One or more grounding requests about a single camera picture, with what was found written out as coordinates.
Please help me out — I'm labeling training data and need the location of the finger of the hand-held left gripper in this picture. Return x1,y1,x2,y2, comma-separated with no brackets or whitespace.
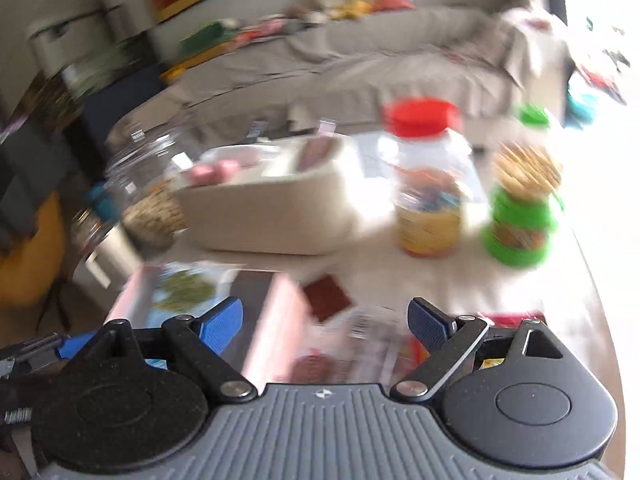
0,332,98,376

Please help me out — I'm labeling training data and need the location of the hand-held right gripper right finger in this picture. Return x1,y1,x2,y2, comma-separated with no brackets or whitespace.
390,297,577,404

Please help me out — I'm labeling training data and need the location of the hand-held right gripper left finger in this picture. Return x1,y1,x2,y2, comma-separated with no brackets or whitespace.
65,297,256,404

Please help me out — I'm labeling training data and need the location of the pink cardboard box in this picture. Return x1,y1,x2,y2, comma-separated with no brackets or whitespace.
102,262,308,386

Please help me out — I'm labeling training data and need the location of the small dark red packet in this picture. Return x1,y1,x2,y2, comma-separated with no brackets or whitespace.
302,275,354,324

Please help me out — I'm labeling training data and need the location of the green print snack packet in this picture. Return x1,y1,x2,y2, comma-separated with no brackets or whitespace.
150,267,221,312

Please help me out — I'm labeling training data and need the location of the red and green packet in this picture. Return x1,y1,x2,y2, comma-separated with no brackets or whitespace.
475,311,545,328

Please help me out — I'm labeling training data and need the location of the red-lid plastic jar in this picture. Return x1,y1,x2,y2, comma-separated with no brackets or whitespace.
382,97,476,259

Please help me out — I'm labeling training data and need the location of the clear glass jar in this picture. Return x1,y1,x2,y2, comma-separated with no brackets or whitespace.
70,112,211,256

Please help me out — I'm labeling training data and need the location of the green candy jar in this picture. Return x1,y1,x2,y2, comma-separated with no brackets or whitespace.
480,104,566,268

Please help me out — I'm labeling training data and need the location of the pink rounded object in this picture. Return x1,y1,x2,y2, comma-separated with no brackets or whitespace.
187,160,242,187

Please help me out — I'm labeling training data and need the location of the dark blue chair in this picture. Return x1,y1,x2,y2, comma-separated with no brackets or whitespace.
82,67,171,161

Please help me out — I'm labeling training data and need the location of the beige sofa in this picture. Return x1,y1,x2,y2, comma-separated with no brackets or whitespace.
115,7,571,151

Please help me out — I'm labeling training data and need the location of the green flat item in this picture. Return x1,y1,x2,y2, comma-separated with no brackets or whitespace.
177,20,242,57

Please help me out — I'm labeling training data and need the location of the white appliance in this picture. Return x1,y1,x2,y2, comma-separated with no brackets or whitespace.
27,5,151,77

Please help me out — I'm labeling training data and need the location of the metal storage rack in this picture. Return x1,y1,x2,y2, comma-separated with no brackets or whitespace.
562,0,638,106

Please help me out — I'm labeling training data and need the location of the crumpled patterned cloth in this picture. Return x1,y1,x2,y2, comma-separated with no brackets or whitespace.
500,5,566,86

